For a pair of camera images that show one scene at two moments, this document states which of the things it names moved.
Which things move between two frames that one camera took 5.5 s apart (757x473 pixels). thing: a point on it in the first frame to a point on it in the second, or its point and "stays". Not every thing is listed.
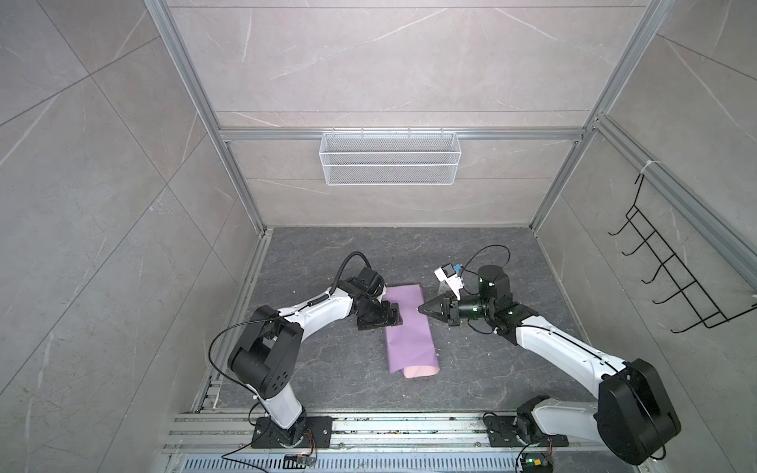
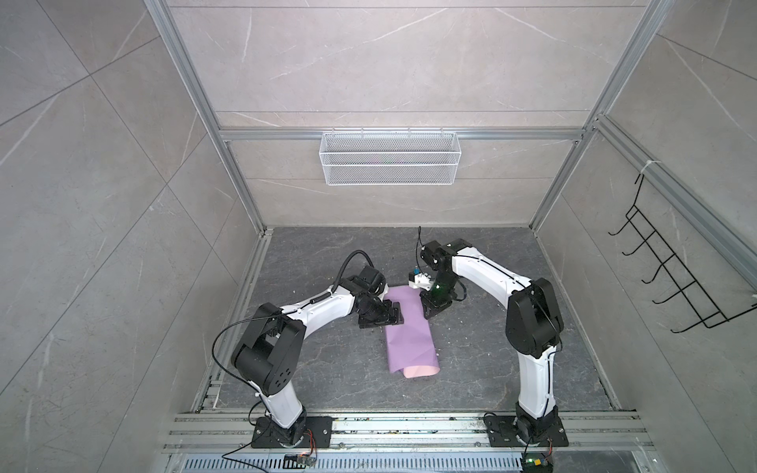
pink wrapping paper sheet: x=411 y=348 stays
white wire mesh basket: x=389 y=159 stays
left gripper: x=387 y=318 stays
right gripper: x=441 y=300 to x=434 y=306
